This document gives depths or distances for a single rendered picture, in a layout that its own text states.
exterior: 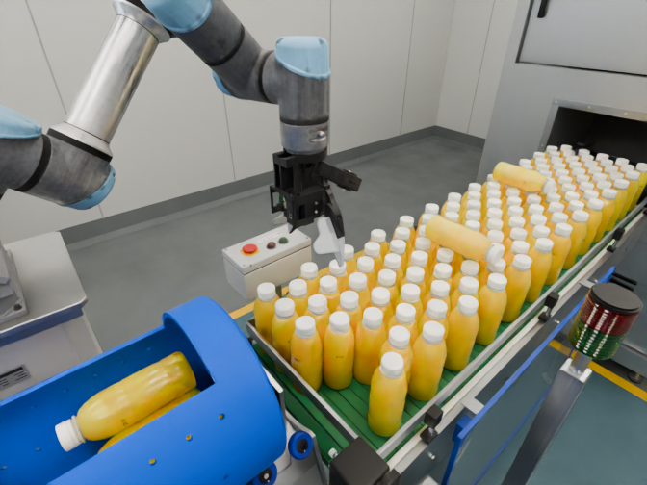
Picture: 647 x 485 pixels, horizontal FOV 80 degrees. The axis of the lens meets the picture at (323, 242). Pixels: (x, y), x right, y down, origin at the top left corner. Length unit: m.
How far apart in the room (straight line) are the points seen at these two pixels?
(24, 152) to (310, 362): 0.63
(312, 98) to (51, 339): 0.65
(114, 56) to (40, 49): 2.27
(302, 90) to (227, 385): 0.40
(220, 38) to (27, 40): 2.63
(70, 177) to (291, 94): 0.48
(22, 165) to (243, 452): 0.59
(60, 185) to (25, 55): 2.33
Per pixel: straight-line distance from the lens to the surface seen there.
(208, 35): 0.57
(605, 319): 0.68
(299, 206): 0.62
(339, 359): 0.81
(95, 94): 0.90
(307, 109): 0.57
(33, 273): 0.96
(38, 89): 3.19
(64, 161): 0.87
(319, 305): 0.79
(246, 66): 0.61
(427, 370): 0.81
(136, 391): 0.65
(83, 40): 3.20
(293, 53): 0.56
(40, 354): 0.91
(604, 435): 2.24
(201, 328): 0.56
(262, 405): 0.55
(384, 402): 0.75
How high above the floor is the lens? 1.62
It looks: 33 degrees down
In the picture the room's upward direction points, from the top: straight up
